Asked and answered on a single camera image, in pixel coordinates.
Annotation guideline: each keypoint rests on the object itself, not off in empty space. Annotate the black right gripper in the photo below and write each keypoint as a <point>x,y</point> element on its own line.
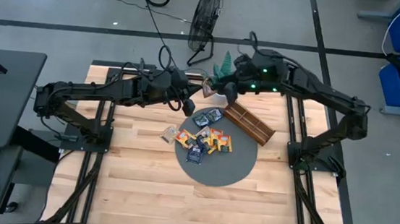
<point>243,70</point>

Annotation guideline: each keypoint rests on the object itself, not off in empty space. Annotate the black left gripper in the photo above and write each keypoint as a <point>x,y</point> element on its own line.
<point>177,86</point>

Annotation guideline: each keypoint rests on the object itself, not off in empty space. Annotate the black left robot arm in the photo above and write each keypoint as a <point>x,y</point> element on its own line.
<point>114,90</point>

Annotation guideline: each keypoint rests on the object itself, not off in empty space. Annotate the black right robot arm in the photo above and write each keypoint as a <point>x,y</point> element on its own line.
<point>325,94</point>

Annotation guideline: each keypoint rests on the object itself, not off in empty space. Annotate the wooden tea organiser box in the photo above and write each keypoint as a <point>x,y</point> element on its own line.
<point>250,123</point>

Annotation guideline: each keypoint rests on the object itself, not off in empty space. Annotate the snake plant in white pot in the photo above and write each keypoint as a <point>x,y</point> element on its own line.
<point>226,65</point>

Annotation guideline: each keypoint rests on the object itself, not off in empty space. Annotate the black floor fan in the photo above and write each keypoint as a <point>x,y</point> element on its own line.
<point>203,21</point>

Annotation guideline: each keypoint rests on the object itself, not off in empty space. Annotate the round grey woven mat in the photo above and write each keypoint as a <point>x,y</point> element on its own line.
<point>224,168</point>

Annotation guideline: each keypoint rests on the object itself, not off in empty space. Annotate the grey metal desk foot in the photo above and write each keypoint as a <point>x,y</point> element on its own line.
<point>379,15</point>

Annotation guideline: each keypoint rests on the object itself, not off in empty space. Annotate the black desk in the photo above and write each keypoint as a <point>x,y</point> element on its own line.
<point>4,109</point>

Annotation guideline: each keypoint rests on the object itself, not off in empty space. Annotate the black chair caster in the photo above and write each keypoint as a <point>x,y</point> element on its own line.
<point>12,207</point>

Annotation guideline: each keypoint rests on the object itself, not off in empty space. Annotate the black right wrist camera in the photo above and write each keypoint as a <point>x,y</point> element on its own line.
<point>230,94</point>

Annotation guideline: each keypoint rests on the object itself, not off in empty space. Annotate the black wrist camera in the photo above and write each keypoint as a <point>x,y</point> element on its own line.
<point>188,107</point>
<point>230,94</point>

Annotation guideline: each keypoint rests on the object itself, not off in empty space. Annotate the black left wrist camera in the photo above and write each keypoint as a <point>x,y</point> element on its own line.
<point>188,107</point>

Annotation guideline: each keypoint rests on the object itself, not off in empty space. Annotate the black aluminium table frame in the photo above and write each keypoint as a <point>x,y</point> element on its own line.
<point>99,63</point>

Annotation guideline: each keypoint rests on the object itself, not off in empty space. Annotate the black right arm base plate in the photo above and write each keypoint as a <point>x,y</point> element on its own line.
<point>292,160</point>

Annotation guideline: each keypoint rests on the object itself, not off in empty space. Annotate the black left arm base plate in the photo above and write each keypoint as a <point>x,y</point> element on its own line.
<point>73,144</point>

